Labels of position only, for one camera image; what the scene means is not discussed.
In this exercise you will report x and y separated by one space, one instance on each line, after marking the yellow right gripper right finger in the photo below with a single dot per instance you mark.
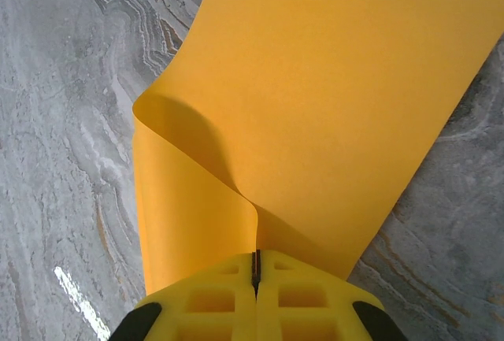
315 305

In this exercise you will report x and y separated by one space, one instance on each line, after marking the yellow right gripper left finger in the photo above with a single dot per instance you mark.
204 305

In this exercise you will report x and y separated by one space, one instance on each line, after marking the orange paper sheet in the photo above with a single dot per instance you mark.
315 101

